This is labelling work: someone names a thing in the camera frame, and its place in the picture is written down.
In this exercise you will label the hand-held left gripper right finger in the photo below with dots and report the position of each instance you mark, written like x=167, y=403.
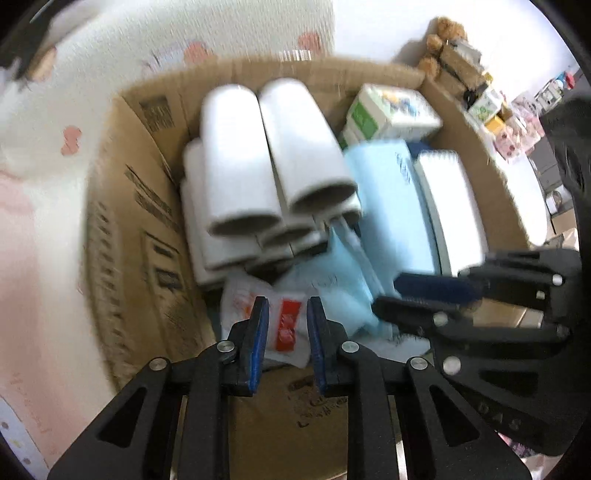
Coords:
x=318, y=346

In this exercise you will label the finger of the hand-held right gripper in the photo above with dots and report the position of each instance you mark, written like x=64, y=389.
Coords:
x=438, y=286
x=415, y=316

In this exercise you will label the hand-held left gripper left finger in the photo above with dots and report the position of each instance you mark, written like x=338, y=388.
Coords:
x=257, y=346

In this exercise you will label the white pouch with red label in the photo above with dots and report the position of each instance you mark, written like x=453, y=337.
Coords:
x=286, y=323

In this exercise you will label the light blue plastic packet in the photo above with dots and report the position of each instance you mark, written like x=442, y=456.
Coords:
x=332, y=277

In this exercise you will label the brown cardboard box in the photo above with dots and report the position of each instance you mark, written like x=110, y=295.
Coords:
x=138, y=207

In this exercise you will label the stack of white paper rolls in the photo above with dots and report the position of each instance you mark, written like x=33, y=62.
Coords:
x=235, y=152

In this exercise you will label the white spiral notebook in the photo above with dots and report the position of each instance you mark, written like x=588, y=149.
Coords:
x=452, y=207

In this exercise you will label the light blue box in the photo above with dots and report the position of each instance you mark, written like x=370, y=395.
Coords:
x=388, y=207

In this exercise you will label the white round table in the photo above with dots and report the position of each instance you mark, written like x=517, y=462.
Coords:
x=526, y=194

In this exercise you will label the dark blue cloth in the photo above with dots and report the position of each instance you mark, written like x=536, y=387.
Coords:
x=418, y=146

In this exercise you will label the small yellow box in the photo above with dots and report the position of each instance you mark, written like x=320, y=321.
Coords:
x=496, y=124

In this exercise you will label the green and white cartoon box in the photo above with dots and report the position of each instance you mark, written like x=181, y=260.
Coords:
x=392, y=110

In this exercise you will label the small green and white carton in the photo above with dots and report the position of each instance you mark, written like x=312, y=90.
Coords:
x=485, y=105

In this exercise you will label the pink fleece spotted blanket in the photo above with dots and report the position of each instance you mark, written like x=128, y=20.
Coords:
x=41, y=277

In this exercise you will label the brown teddy bear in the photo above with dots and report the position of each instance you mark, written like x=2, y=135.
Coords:
x=451, y=28

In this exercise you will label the white knitted cartoon blanket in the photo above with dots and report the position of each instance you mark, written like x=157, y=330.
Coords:
x=115, y=46

